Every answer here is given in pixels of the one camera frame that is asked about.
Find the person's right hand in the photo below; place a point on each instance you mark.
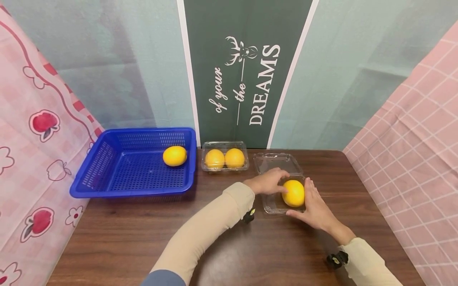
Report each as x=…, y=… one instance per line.
x=318, y=214

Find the person's left hand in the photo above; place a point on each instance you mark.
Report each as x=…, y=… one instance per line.
x=264, y=182

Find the yellow orange fruit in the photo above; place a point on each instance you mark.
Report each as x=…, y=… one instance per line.
x=174, y=156
x=235, y=158
x=294, y=194
x=214, y=159

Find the person's left forearm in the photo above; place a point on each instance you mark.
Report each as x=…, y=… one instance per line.
x=207, y=234

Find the person's right forearm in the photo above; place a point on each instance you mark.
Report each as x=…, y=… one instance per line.
x=368, y=262

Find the open clear plastic clamshell box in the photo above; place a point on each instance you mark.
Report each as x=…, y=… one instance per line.
x=275, y=162

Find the black wrist band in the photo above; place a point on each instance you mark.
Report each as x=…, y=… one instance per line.
x=337, y=259
x=249, y=215

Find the closed clear plastic clamshell box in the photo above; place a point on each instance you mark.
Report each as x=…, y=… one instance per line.
x=225, y=145

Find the blue plastic perforated basket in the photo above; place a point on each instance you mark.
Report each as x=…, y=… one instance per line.
x=136, y=174

